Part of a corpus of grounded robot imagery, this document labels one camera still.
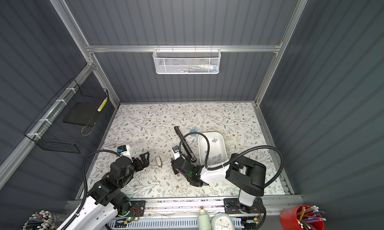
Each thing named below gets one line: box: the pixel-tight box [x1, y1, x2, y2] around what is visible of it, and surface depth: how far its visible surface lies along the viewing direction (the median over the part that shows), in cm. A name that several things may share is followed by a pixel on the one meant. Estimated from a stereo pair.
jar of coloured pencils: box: [22, 209, 57, 230], surface depth 58 cm
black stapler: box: [174, 126, 197, 163], surface depth 98 cm
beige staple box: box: [155, 156, 163, 168], surface depth 88 cm
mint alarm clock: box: [211, 213, 235, 230], surface depth 69 cm
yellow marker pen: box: [97, 97, 108, 112], surface depth 82 cm
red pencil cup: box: [279, 205, 325, 230], surface depth 61 cm
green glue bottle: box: [197, 207, 212, 230], surface depth 66 cm
